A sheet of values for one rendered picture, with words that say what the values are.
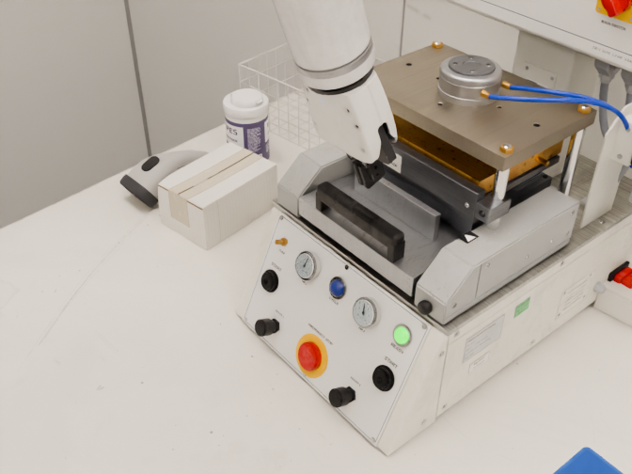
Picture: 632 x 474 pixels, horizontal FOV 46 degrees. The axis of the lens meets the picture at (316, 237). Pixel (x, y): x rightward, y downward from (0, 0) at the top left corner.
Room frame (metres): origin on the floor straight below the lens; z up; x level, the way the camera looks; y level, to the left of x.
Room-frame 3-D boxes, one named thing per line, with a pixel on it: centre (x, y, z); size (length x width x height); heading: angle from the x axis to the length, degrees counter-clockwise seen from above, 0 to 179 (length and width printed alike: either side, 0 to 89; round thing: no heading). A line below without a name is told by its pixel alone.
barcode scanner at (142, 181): (1.19, 0.27, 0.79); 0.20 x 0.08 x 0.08; 137
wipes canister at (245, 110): (1.28, 0.14, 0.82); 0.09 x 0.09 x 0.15
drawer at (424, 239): (0.85, -0.16, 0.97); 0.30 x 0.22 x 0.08; 130
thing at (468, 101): (0.89, -0.23, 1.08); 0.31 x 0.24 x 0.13; 40
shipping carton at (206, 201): (1.10, 0.17, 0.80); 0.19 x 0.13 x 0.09; 137
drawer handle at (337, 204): (0.76, -0.05, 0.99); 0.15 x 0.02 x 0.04; 40
